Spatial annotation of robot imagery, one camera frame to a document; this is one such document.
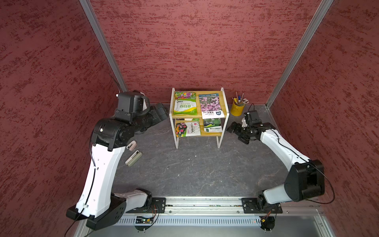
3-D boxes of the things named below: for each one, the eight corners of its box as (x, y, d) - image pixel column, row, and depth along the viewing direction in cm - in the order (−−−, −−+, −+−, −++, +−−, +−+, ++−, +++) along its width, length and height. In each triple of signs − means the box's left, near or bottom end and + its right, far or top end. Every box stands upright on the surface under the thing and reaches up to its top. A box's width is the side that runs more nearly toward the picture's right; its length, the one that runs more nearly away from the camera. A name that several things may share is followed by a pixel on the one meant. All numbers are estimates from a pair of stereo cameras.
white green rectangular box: (125, 164, 89) (124, 162, 88) (138, 151, 95) (137, 149, 93) (130, 168, 88) (129, 166, 86) (143, 154, 94) (142, 153, 92)
